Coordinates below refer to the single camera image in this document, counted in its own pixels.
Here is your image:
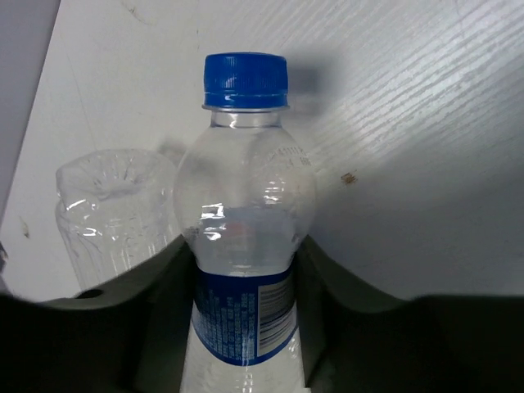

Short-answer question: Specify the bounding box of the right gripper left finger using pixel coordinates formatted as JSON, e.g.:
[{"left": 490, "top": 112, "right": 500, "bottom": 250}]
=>
[{"left": 1, "top": 238, "right": 195, "bottom": 392}]

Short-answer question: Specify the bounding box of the clear crushed bottle no label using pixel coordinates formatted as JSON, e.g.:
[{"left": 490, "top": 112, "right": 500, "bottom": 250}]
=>
[{"left": 55, "top": 149, "right": 178, "bottom": 291}]

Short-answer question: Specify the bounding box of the clear bottle blue cap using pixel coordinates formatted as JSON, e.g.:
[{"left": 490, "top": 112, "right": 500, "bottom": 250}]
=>
[{"left": 174, "top": 52, "right": 316, "bottom": 392}]

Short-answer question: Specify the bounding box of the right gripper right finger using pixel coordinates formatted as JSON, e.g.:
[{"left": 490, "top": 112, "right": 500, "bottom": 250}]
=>
[{"left": 294, "top": 238, "right": 523, "bottom": 392}]

